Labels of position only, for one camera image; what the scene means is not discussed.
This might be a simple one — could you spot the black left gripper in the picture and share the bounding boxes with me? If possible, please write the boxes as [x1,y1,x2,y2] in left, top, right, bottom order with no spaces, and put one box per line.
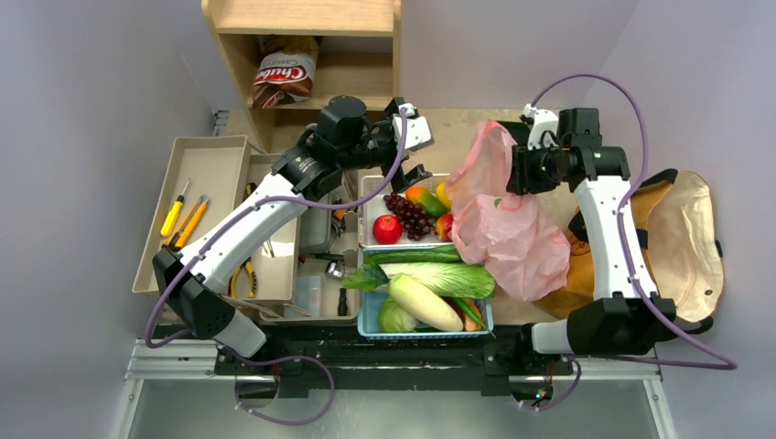
[339,101,431,192]

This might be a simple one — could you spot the pink plastic grocery bag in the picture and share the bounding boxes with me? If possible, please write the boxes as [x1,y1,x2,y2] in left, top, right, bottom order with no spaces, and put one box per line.
[445,120,571,302]

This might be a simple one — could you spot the dark purple grapes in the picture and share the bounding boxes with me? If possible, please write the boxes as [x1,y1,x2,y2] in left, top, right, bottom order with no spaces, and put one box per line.
[383,194,436,241]

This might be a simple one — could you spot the red yellow apple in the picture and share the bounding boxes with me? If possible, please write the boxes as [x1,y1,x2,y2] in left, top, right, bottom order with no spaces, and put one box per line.
[435,213,454,242]

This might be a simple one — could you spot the green cucumber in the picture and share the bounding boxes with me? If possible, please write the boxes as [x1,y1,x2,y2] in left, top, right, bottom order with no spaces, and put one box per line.
[363,244,462,265]

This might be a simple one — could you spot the green napa cabbage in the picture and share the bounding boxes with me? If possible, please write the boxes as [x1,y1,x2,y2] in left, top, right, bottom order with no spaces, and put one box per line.
[379,262,496,299]

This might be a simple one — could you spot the brown Trader Joe's bag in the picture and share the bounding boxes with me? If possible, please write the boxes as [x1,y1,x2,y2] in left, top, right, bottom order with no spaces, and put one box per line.
[537,168,725,335]

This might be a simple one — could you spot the white daikon radish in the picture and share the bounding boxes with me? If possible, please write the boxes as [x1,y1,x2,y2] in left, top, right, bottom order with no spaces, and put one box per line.
[388,274,463,332]

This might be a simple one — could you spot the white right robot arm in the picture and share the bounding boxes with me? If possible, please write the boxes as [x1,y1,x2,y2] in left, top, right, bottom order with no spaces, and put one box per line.
[507,104,676,372]

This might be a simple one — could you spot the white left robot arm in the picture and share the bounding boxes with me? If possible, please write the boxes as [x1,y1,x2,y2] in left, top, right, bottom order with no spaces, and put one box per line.
[145,96,434,374]

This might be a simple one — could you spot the black tray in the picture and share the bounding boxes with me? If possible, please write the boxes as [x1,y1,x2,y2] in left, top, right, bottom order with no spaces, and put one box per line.
[498,121,531,146]

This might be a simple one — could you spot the wooden shelf unit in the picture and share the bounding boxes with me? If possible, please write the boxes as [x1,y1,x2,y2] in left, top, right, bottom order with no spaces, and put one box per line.
[201,1,403,154]

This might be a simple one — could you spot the yellow lemon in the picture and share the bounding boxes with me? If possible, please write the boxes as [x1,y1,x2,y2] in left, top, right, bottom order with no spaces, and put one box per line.
[436,182,452,210]

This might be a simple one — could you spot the orange green mango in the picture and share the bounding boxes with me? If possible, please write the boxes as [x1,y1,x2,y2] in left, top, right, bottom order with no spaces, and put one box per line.
[405,187,448,219]

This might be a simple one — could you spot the Chubs snack bag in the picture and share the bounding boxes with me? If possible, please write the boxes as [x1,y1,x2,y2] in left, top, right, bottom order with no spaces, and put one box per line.
[253,35,320,110]

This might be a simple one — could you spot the grey plastic case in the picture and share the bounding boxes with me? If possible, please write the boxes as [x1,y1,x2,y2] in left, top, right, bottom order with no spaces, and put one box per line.
[297,209,331,254]

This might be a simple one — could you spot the green leafy vegetable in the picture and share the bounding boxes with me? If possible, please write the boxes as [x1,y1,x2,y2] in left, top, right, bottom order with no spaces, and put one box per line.
[342,264,390,291]

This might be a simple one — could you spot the long green bean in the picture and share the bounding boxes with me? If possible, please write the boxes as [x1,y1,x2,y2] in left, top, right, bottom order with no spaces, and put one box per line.
[453,297,496,337]

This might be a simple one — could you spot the beige toolbox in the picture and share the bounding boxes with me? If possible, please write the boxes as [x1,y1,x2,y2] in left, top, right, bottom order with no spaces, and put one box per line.
[254,159,362,328]

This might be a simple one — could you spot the blue perforated basket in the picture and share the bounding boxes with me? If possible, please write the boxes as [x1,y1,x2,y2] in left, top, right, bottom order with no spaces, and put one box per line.
[358,249,494,341]

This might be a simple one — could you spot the clear small parts box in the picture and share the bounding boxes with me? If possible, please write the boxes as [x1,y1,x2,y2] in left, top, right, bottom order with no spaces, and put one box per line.
[294,274,323,316]

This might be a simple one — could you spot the small black screwdriver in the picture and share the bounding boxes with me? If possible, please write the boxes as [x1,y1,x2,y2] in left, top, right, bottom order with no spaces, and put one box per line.
[337,287,349,316]

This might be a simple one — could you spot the beige toolbox tray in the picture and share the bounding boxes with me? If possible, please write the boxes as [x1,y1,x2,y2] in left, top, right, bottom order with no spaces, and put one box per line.
[132,135,280,296]

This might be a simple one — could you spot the orange utility knife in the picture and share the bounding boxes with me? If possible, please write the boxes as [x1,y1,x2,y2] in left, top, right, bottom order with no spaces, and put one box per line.
[165,195,209,248]

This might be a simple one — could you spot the yellow screwdriver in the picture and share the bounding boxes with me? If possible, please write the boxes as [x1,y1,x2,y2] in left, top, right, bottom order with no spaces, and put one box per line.
[160,178,191,238]

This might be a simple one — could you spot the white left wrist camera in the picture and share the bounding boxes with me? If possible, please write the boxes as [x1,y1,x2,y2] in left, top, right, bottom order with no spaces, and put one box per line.
[392,103,435,155]

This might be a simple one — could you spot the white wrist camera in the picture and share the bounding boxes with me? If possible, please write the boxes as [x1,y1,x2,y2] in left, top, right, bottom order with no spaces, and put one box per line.
[392,103,435,155]
[522,102,559,151]

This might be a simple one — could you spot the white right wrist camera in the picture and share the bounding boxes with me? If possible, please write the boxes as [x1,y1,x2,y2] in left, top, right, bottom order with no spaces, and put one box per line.
[522,102,559,151]

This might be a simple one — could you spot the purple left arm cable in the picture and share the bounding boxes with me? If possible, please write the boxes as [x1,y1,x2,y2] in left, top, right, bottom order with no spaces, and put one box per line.
[144,107,408,426]

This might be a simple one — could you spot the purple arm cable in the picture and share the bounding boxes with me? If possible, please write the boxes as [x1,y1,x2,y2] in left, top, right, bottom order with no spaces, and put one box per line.
[144,107,408,426]
[521,74,739,413]

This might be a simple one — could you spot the yellow handled pliers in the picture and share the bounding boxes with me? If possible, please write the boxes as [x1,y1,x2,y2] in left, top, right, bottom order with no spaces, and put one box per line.
[228,258,257,299]

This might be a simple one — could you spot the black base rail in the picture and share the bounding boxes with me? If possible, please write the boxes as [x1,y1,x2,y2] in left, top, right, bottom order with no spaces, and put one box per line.
[127,324,662,402]

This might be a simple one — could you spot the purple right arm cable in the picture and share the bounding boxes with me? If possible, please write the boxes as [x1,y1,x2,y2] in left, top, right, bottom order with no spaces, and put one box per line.
[521,74,739,413]

